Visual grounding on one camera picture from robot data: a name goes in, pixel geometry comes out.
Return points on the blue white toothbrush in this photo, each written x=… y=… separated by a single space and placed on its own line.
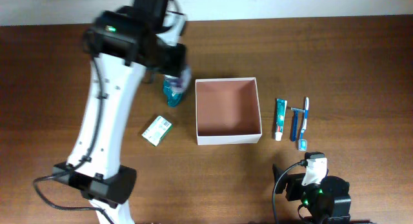
x=302 y=145

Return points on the teal mouthwash bottle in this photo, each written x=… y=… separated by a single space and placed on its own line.
x=173 y=99

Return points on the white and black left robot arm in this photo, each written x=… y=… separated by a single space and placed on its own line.
x=124 y=45

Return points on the white cardboard box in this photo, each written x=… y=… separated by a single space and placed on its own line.
x=227 y=111

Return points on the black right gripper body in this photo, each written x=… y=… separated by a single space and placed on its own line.
x=291 y=186

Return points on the blue disposable razor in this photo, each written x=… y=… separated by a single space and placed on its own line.
x=296 y=111

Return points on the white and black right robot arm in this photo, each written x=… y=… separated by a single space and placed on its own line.
x=328 y=202

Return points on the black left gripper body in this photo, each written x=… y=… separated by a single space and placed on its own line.
x=174 y=66

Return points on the green white soap box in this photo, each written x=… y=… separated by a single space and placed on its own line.
x=157 y=130

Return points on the teal toothpaste tube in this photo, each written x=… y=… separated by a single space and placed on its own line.
x=280 y=118

